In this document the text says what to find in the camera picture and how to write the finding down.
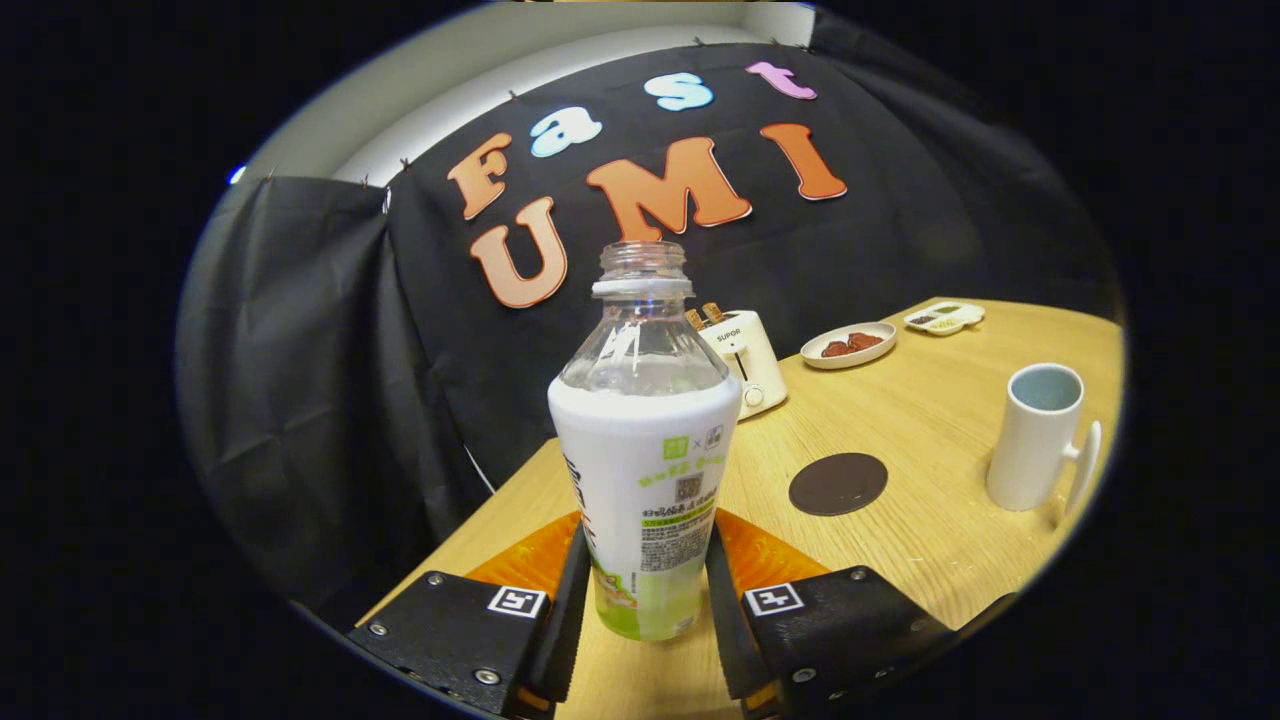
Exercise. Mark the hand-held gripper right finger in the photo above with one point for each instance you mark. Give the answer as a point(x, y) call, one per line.
point(728, 625)

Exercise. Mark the white cup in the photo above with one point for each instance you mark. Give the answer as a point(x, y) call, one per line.
point(1030, 460)

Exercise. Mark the white toaster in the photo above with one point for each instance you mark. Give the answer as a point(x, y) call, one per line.
point(755, 365)

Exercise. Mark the round white plate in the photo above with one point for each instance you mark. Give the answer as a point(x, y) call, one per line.
point(850, 358)

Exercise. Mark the dark brown round coaster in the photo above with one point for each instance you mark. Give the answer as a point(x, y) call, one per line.
point(838, 484)

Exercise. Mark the wooden table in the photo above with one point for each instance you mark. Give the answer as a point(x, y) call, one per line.
point(920, 560)

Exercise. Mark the white divided condiment dish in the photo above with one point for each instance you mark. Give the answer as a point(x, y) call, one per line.
point(945, 320)

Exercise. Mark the brown food pieces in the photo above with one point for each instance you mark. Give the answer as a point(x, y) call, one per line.
point(852, 344)

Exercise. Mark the black backdrop cloth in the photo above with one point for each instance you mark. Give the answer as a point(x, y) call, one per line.
point(300, 350)

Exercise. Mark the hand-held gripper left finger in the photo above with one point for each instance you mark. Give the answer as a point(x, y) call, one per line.
point(565, 620)

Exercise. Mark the clear juice bottle white label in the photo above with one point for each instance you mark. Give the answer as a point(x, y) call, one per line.
point(640, 450)

